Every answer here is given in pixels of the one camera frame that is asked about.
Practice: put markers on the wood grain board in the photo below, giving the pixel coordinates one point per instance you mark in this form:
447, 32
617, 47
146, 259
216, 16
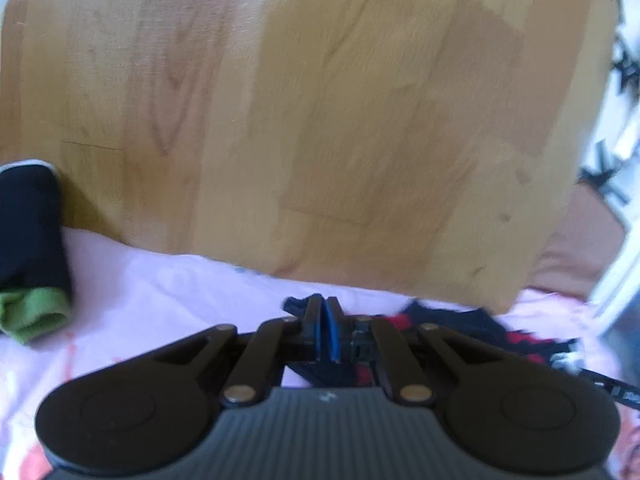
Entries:
320, 110

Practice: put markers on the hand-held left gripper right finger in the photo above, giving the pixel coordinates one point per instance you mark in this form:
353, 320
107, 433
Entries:
334, 332

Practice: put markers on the black garment with red stripes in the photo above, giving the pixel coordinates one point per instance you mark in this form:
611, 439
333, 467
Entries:
450, 324

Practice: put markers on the navy cloth with green cuff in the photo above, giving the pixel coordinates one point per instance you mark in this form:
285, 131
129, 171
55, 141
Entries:
31, 230

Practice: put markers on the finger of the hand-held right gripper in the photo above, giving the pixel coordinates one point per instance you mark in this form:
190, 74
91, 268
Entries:
612, 387

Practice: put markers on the pink printed bedsheet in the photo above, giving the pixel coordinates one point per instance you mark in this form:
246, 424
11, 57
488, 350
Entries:
165, 300

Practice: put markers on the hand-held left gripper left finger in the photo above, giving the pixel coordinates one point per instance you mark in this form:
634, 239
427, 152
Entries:
316, 332

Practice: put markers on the brown cushion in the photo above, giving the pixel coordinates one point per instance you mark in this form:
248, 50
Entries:
575, 250

